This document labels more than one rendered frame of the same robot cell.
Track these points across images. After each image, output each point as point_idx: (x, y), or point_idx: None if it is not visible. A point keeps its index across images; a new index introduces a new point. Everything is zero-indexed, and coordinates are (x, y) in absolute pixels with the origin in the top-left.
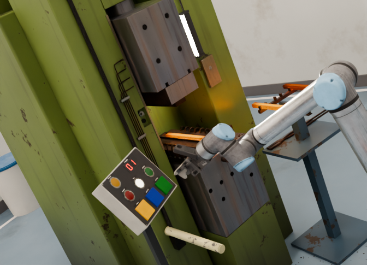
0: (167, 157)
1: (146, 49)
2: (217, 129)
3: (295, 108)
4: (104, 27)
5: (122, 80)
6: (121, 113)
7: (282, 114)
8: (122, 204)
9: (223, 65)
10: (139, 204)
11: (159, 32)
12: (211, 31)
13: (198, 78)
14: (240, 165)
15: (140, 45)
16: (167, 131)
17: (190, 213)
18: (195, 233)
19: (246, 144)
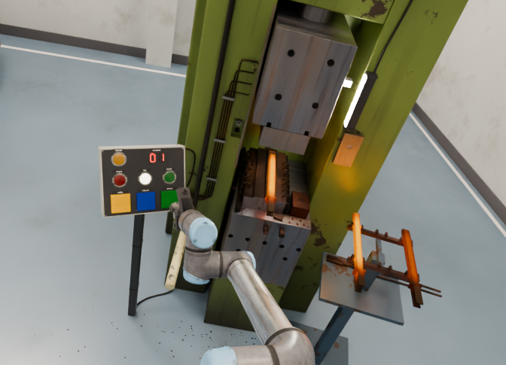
0: (233, 174)
1: (273, 76)
2: (196, 225)
3: (248, 308)
4: (262, 15)
5: (241, 80)
6: (213, 106)
7: (244, 292)
8: (102, 181)
9: (368, 156)
10: (120, 194)
11: (305, 72)
12: (388, 117)
13: (331, 144)
14: (184, 273)
15: (269, 66)
16: (280, 152)
17: (219, 226)
18: None
19: (213, 264)
